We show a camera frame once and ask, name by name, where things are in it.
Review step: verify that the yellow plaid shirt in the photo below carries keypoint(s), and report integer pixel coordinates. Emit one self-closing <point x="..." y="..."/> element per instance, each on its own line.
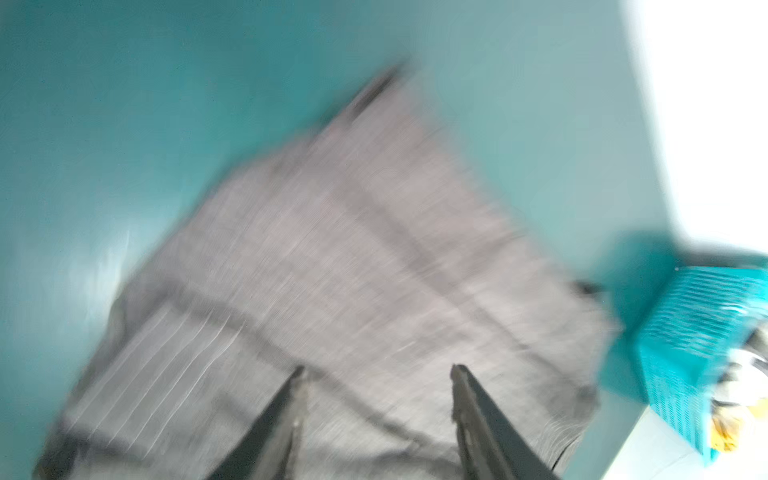
<point x="736" y="425"/>

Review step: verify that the teal plastic laundry basket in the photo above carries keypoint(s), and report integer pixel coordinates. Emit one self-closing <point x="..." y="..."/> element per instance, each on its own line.
<point x="683" y="345"/>

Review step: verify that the dark grey pinstriped shirt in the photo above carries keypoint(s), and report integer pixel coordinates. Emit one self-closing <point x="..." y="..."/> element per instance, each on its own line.
<point x="367" y="254"/>

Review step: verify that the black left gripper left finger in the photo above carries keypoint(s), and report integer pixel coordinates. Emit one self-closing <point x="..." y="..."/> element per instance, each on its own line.
<point x="269" y="449"/>

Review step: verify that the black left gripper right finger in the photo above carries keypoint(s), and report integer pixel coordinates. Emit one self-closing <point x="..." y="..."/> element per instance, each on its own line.
<point x="488" y="445"/>

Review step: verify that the black white checkered shirt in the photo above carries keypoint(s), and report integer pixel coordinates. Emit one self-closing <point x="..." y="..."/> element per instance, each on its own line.
<point x="744" y="381"/>

